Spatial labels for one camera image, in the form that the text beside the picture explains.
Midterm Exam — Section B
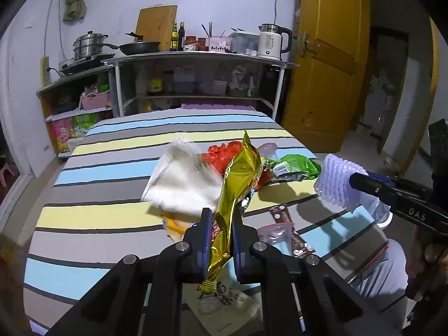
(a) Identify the yellow chip bag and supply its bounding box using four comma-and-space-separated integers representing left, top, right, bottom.
162, 213, 199, 242

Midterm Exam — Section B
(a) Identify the white foam fruit net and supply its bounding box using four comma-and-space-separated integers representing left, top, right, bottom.
314, 154, 369, 212

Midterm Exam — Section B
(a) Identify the white paper bag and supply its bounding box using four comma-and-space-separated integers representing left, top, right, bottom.
141, 134, 223, 218

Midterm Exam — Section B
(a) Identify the gold snack wrapper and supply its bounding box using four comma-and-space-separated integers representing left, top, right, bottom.
197, 134, 262, 293

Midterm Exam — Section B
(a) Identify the red plastic bag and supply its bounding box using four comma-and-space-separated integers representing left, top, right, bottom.
200, 141, 274, 190

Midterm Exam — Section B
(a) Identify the white trash bin with liner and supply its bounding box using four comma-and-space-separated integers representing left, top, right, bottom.
361, 194, 393, 229

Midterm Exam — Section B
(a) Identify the person's right hand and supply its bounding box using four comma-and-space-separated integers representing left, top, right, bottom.
405, 228, 447, 300

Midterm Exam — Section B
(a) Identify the clear plastic cup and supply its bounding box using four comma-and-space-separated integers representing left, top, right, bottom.
257, 222, 293, 256

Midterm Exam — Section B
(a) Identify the brown chocolate wrapper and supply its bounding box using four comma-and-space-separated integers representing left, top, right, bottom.
270, 205, 315, 258

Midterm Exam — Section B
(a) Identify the beige paper packet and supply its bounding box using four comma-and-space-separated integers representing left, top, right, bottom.
183, 280, 260, 335

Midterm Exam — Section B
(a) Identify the green snack bag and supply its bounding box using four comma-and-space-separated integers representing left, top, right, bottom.
267, 154, 321, 181

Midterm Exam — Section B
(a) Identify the wooden door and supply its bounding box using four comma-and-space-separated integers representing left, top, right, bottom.
282, 0, 370, 153

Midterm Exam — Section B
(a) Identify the yellow label oil bottle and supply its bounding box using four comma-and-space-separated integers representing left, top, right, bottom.
147, 71, 163, 93

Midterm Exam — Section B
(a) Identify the white oil jug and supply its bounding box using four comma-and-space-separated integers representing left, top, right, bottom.
173, 66, 195, 93

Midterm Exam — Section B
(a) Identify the white metal shelf rack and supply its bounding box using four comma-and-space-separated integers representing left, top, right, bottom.
104, 51, 298, 120

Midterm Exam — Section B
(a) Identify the pink plastic basket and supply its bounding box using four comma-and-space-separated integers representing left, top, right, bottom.
80, 90, 112, 110

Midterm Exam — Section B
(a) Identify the white electric kettle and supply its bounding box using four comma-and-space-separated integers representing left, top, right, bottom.
257, 24, 292, 61

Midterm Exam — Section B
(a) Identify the wooden side shelf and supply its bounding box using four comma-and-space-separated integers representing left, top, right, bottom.
36, 64, 120, 158

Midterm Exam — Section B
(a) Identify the clear plastic storage box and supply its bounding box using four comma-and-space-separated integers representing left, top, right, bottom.
231, 31, 260, 56

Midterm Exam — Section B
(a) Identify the pink utensil holder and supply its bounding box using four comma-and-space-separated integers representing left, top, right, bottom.
209, 36, 232, 52

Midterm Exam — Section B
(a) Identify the green glass bottle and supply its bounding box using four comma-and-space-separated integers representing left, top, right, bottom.
169, 23, 178, 52

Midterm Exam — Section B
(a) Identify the red lid sauce jar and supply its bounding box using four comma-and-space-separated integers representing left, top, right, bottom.
183, 36, 197, 52

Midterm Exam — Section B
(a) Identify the black frying pan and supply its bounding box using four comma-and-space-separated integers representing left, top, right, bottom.
102, 32, 160, 55

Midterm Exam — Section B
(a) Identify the dark sauce bottle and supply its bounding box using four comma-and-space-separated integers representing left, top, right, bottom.
177, 22, 185, 51

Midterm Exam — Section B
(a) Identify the black induction cooker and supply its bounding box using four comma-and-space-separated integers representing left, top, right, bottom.
59, 53, 115, 77

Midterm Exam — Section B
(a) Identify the wooden cutting board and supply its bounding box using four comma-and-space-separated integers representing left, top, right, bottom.
134, 5, 178, 52

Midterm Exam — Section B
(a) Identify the stainless steel steamer pot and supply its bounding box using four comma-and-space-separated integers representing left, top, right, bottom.
73, 31, 109, 61

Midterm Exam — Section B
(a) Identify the power strip on wall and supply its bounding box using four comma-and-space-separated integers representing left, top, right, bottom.
39, 55, 51, 87

